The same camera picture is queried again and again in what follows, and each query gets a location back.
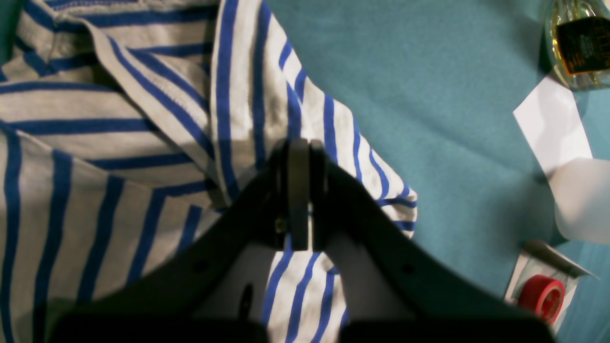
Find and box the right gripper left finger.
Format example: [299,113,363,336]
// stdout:
[50,139,309,343]

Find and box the teal table cloth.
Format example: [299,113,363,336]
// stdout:
[0,0,610,343]

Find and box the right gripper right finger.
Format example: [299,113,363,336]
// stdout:
[309,141,554,343]

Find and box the clear glass bottle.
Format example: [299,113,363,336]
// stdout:
[545,0,610,91]

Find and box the red tape roll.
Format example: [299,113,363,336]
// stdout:
[517,275,566,325]

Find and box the blue white striped T-shirt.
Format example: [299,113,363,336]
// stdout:
[0,0,417,343]

